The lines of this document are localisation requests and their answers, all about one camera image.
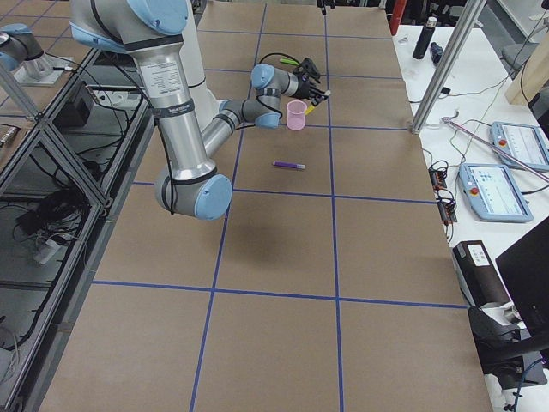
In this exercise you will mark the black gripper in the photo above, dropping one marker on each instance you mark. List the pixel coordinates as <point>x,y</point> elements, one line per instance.
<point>304,87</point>

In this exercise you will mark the yellow highlighter pen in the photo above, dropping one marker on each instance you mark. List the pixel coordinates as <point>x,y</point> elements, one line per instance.
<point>310,109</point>

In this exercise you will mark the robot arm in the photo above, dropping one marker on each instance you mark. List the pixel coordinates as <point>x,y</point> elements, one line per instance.
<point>160,36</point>

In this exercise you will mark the green highlighter pen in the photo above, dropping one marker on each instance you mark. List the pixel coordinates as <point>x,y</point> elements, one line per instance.
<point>289,61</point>

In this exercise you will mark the purple highlighter pen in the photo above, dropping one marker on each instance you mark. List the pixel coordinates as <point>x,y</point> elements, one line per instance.
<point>290,165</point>

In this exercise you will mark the black water bottle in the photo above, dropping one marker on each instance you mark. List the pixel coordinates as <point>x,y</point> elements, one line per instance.
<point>425,37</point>

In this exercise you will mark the near blue teach pendant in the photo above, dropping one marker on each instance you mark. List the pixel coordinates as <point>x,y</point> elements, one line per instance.
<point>492,193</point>

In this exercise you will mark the blue teach pendant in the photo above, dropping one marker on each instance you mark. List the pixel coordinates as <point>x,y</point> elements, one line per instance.
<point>525,142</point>
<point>492,193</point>

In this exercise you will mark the brown paper table mat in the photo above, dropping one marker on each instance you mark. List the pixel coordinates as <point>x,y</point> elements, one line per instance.
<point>324,289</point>

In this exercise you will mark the far blue teach pendant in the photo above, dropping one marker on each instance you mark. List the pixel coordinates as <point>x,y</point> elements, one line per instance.
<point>525,142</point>

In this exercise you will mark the dark brown box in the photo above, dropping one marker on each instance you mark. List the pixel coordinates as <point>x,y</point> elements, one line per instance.
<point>477,275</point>

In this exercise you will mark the black monitor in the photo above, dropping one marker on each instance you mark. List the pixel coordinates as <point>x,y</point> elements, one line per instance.
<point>524,270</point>

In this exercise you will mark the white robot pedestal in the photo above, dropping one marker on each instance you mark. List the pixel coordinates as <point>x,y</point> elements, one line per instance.
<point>206,104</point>

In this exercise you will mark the aluminium frame post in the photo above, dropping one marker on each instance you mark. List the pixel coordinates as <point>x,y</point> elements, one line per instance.
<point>457,40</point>

